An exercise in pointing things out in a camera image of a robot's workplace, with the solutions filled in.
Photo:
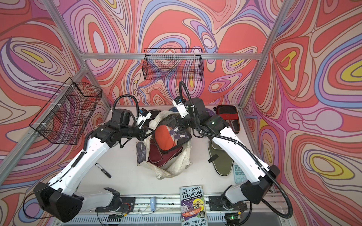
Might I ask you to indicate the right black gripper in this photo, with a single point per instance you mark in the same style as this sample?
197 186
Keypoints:
180 121

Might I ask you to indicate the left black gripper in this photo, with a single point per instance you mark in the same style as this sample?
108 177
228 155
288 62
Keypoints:
143 130

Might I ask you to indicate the purple paddle case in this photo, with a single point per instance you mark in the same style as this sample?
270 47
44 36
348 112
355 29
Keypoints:
211 112

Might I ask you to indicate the clear packaged red paddle set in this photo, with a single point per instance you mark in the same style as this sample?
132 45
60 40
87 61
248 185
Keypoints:
169 135

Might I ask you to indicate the red black ping pong case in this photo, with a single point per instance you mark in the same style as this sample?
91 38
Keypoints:
230 114

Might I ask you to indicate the cream canvas tote bag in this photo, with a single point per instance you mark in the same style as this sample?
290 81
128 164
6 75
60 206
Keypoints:
172 169

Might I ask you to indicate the green paddle case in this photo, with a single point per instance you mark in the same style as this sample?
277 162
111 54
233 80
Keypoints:
221 161

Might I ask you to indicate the blue paddle case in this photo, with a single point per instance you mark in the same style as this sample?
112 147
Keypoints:
173 109

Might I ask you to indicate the black paddle case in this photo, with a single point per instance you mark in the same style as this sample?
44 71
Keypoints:
152 114

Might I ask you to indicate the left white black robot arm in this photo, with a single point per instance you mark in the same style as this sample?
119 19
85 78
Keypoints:
58 197

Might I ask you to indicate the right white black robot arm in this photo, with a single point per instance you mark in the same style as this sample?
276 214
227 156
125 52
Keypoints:
260 176

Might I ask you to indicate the maroon paddle case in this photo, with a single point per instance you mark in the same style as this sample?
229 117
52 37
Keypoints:
160 159

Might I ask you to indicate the black marker pen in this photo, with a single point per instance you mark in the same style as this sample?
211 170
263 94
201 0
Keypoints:
103 170

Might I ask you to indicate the small light blue device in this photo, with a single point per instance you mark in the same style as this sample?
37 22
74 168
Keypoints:
153 204

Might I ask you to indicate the teal calculator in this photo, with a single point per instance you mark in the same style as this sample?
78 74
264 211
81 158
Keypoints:
239 176

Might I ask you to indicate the green circuit board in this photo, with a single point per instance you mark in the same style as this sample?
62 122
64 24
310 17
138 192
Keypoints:
115 218

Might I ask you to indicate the treehouse paperback book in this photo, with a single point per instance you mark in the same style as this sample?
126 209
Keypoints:
193 211

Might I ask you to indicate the back black wire basket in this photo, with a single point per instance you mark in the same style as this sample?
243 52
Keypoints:
171 64

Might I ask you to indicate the black wire basket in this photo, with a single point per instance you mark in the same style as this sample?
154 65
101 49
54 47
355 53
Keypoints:
171 64
69 115

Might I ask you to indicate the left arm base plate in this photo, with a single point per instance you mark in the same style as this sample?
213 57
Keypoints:
123 205

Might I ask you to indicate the left black wire basket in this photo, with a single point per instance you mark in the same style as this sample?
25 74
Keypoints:
69 115

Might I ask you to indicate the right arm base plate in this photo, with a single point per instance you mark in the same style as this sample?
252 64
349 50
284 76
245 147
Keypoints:
216 203

